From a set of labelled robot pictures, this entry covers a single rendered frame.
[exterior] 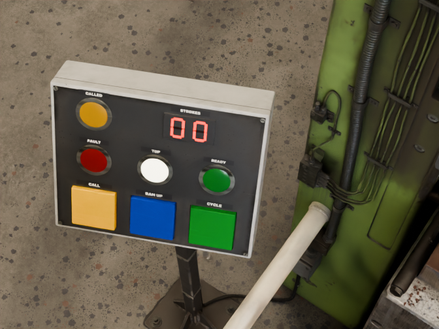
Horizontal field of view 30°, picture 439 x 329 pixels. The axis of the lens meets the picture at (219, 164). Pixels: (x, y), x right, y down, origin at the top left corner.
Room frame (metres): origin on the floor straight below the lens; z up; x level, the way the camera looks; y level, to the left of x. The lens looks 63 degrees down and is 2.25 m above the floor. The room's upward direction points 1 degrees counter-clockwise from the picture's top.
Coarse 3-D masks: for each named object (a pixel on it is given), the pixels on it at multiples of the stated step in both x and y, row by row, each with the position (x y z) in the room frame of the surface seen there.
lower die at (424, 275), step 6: (438, 246) 0.48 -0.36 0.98; (432, 252) 0.47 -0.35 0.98; (438, 252) 0.47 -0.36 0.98; (432, 258) 0.46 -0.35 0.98; (438, 258) 0.46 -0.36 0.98; (426, 264) 0.45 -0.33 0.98; (432, 264) 0.45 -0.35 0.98; (438, 264) 0.45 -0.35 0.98; (426, 270) 0.45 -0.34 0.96; (432, 270) 0.44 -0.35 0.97; (438, 270) 0.44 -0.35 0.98; (420, 276) 0.45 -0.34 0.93; (426, 276) 0.45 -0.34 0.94; (432, 276) 0.44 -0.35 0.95; (438, 276) 0.44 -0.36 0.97; (426, 282) 0.44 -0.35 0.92; (432, 282) 0.44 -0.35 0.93; (438, 282) 0.43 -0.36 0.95; (438, 288) 0.43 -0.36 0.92
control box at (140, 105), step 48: (96, 96) 0.66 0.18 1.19; (144, 96) 0.65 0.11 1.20; (192, 96) 0.66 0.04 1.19; (240, 96) 0.66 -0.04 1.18; (96, 144) 0.62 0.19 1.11; (144, 144) 0.61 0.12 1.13; (192, 144) 0.60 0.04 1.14; (240, 144) 0.59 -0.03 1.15; (144, 192) 0.56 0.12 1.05; (192, 192) 0.56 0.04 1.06; (240, 192) 0.55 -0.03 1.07; (144, 240) 0.51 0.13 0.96; (240, 240) 0.50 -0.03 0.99
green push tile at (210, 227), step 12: (192, 216) 0.53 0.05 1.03; (204, 216) 0.53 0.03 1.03; (216, 216) 0.52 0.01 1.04; (228, 216) 0.52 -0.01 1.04; (192, 228) 0.51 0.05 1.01; (204, 228) 0.51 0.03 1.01; (216, 228) 0.51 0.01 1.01; (228, 228) 0.51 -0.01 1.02; (192, 240) 0.50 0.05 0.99; (204, 240) 0.50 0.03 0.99; (216, 240) 0.50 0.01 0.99; (228, 240) 0.50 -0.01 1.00
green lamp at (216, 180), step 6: (204, 174) 0.57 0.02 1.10; (210, 174) 0.57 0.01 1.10; (216, 174) 0.57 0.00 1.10; (222, 174) 0.57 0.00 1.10; (204, 180) 0.56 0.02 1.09; (210, 180) 0.56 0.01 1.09; (216, 180) 0.56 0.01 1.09; (222, 180) 0.56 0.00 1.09; (228, 180) 0.56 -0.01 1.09; (210, 186) 0.56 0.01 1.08; (216, 186) 0.55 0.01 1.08; (222, 186) 0.55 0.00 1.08; (228, 186) 0.55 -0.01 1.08
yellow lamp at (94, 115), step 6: (90, 102) 0.65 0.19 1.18; (84, 108) 0.65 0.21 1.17; (90, 108) 0.65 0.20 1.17; (96, 108) 0.65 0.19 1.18; (102, 108) 0.65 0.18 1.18; (84, 114) 0.64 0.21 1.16; (90, 114) 0.64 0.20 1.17; (96, 114) 0.64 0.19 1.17; (102, 114) 0.64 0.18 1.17; (84, 120) 0.64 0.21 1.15; (90, 120) 0.64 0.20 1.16; (96, 120) 0.64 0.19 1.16; (102, 120) 0.64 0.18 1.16; (90, 126) 0.63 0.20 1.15; (96, 126) 0.63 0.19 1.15
